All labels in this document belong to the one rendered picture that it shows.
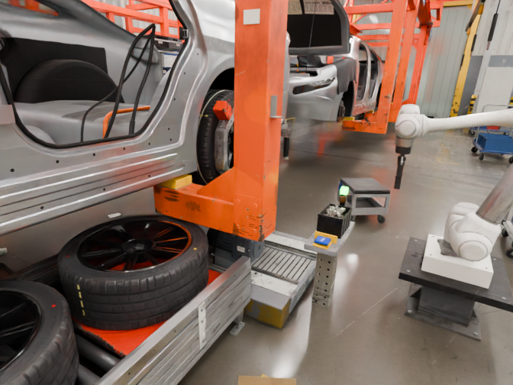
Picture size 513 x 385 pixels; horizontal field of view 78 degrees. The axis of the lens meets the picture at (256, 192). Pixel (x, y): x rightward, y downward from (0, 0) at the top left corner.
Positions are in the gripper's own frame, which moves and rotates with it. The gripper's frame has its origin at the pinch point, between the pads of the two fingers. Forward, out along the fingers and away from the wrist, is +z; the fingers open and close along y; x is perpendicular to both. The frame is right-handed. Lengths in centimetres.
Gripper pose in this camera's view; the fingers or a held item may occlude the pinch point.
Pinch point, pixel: (398, 182)
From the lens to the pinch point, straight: 191.3
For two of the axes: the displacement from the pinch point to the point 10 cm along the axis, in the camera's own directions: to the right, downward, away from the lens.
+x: -9.3, -1.3, 3.5
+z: -0.1, 9.4, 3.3
